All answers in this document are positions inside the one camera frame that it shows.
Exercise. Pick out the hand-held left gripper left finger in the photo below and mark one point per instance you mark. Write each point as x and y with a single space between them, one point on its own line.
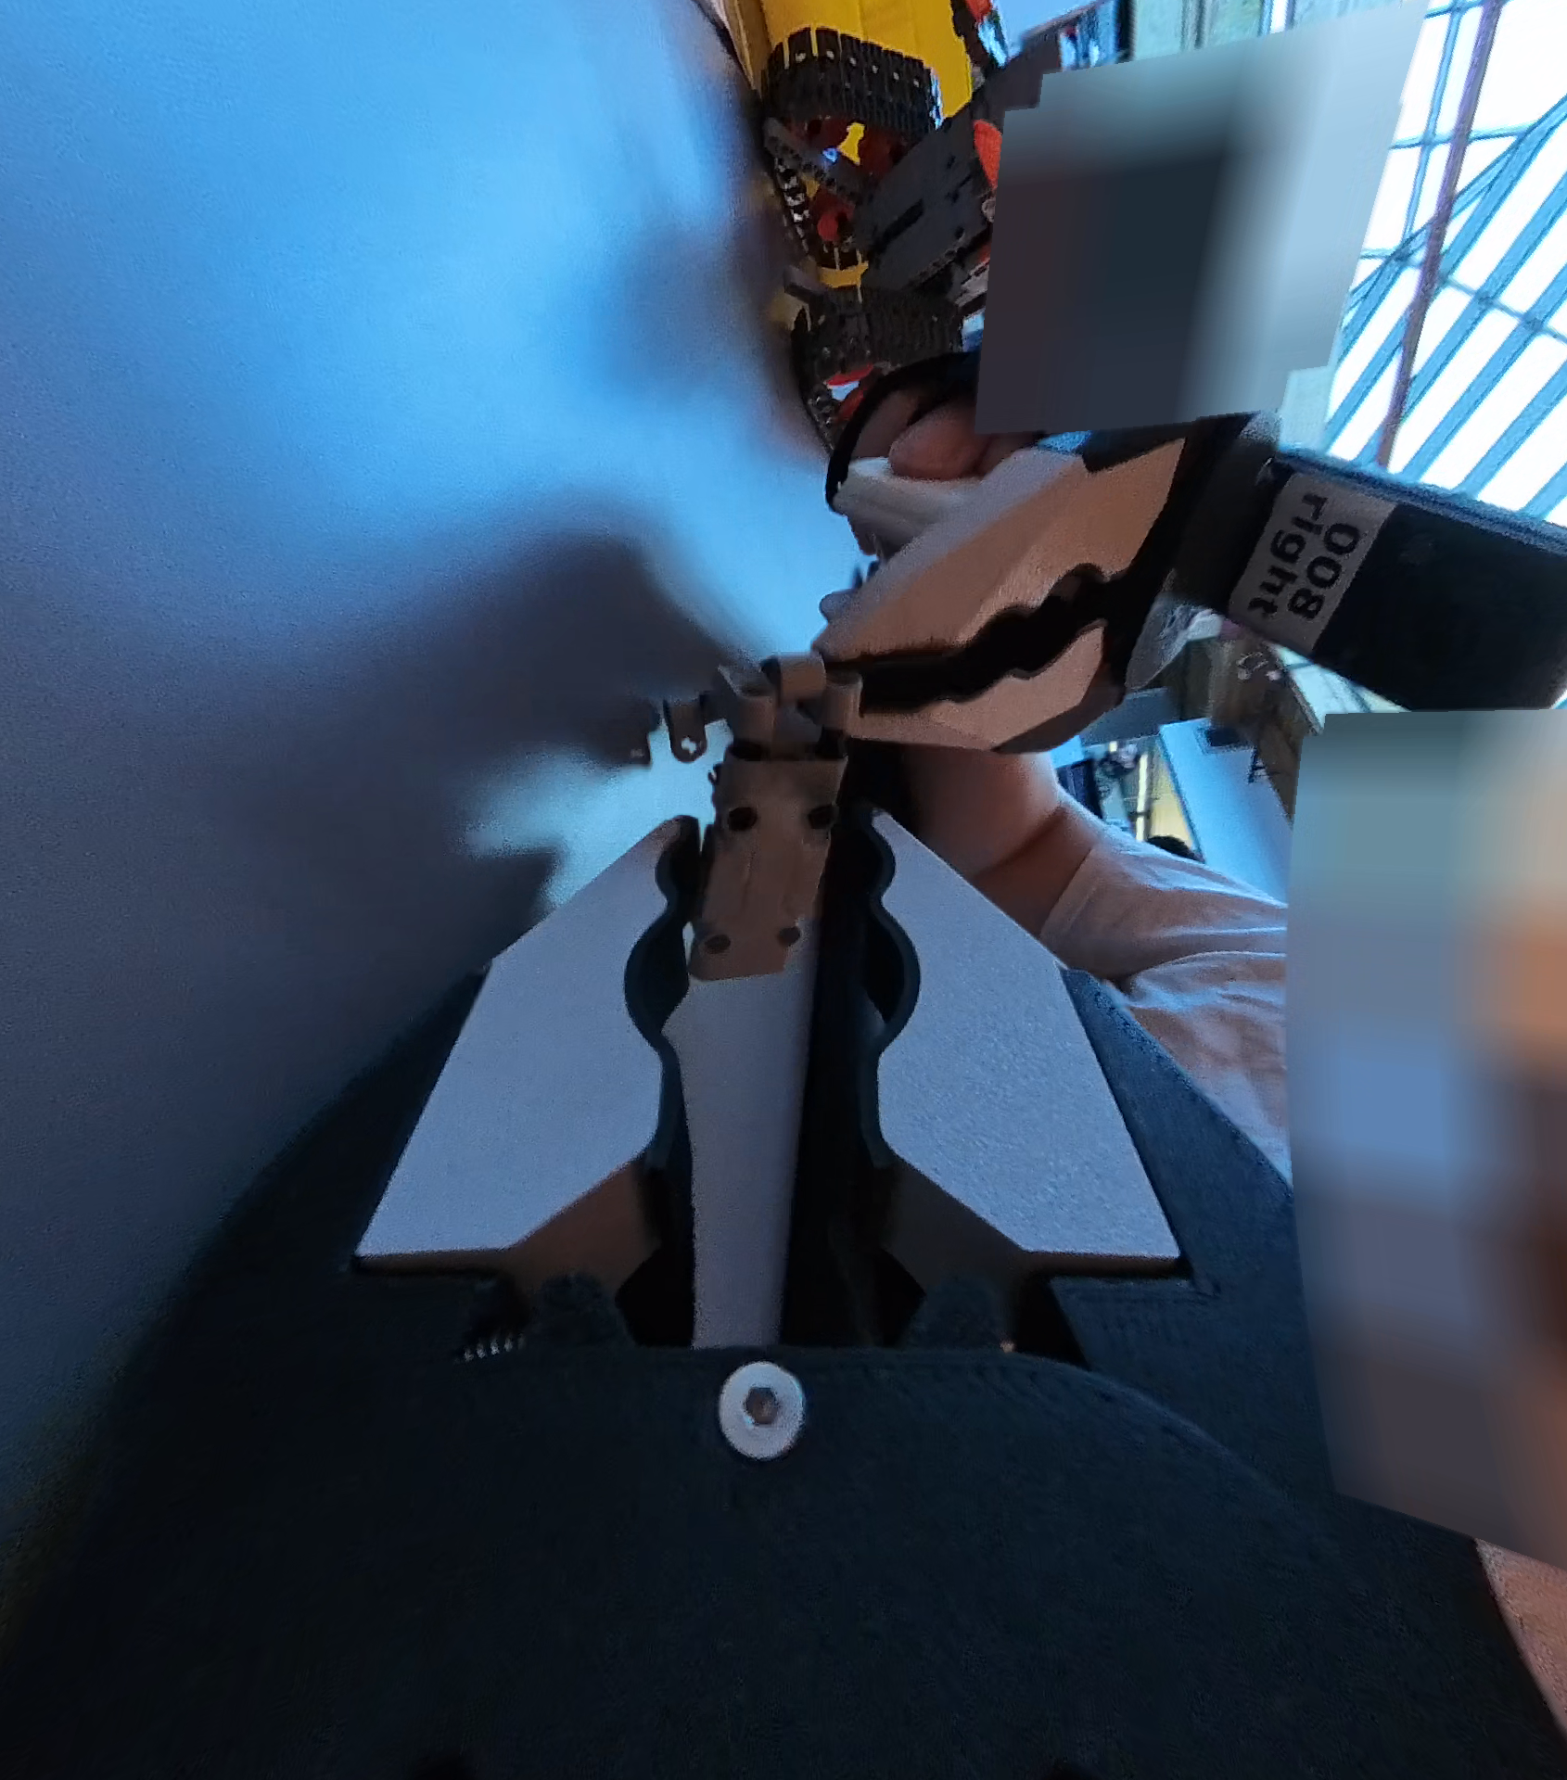
533 1113

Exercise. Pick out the black tracked toy robot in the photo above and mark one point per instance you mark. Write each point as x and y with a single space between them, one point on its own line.
880 210

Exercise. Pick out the short grey toy brick beam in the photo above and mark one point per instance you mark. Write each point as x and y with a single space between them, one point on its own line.
764 876

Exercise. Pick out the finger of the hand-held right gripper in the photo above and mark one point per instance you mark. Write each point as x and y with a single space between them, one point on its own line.
1006 702
1006 558

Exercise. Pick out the yellow plastic bin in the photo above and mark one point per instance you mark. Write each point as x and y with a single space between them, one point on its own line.
853 17

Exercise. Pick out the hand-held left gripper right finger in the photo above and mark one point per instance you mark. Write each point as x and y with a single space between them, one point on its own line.
1006 1113

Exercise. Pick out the person's right hand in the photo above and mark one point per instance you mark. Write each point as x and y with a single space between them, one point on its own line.
945 449

